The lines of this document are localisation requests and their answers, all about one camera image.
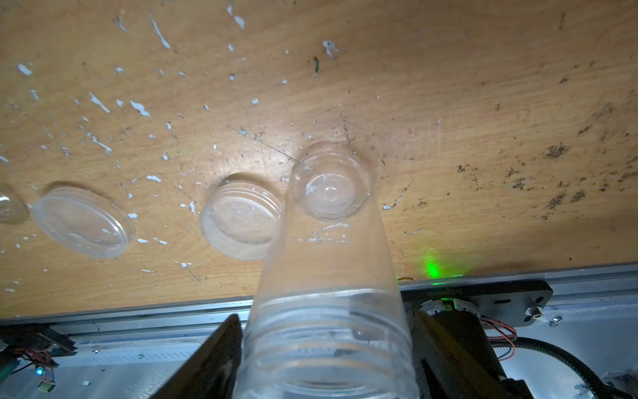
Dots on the clear jar with yellow cookies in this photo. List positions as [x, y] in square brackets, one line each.
[13, 209]

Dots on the aluminium front rail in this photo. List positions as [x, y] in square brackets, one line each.
[599, 285]

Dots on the clear jar with pink cookies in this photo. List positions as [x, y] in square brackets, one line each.
[326, 279]

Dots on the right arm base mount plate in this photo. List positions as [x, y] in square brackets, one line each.
[516, 303]

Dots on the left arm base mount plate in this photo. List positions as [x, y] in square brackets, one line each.
[36, 346]

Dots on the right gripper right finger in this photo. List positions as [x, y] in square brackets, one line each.
[453, 358]

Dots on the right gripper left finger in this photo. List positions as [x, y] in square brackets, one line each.
[211, 371]

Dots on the clear jar lid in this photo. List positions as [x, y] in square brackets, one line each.
[84, 222]
[239, 220]

